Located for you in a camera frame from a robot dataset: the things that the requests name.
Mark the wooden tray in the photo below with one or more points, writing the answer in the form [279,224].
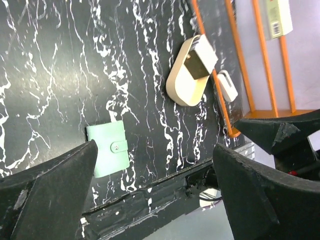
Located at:
[188,77]

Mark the green card holder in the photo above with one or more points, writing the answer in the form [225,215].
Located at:
[112,146]

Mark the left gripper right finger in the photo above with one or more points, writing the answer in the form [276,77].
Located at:
[263,203]

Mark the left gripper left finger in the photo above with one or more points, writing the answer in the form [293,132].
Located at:
[46,202]

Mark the wooden tiered shelf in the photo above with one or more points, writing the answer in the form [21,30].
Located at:
[273,78]

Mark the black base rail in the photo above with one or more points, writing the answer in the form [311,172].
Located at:
[133,203]

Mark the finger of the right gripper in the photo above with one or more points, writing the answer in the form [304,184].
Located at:
[275,135]

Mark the white staple box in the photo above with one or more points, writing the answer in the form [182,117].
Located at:
[279,20]

